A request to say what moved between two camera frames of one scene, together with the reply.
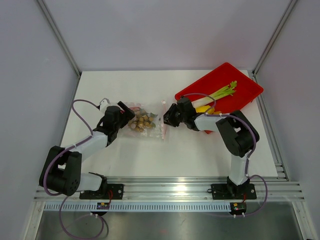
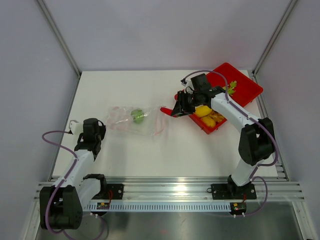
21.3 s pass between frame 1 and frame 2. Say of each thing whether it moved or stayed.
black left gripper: moved
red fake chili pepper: moved
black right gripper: moved
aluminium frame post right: stayed
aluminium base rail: stayed
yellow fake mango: stayed
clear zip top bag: moved
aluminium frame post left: stayed
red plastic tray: stayed
